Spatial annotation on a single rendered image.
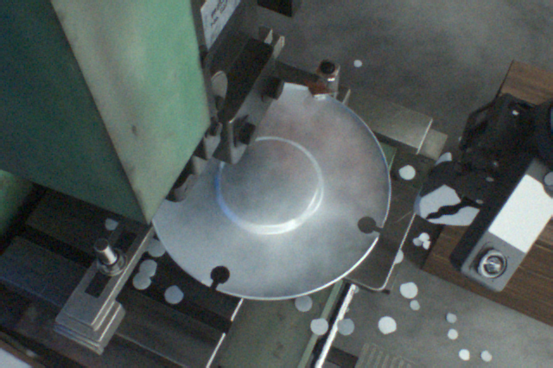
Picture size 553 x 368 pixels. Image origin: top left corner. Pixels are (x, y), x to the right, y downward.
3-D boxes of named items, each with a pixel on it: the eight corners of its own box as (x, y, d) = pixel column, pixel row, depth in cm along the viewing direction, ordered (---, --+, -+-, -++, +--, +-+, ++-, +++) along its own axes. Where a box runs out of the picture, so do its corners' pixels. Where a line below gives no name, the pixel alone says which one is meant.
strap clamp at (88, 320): (172, 235, 86) (159, 199, 77) (100, 355, 79) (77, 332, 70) (131, 217, 87) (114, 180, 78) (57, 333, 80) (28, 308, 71)
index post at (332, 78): (336, 103, 95) (342, 60, 86) (328, 119, 94) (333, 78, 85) (318, 96, 96) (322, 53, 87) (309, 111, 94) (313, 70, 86)
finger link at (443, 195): (431, 175, 73) (488, 149, 65) (416, 222, 70) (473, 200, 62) (409, 161, 72) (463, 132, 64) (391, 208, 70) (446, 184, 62)
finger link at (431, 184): (450, 197, 67) (511, 173, 59) (445, 212, 66) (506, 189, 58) (412, 174, 66) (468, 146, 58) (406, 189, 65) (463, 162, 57)
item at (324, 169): (217, 55, 90) (217, 51, 89) (423, 134, 84) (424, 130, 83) (101, 237, 78) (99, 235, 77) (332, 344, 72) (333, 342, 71)
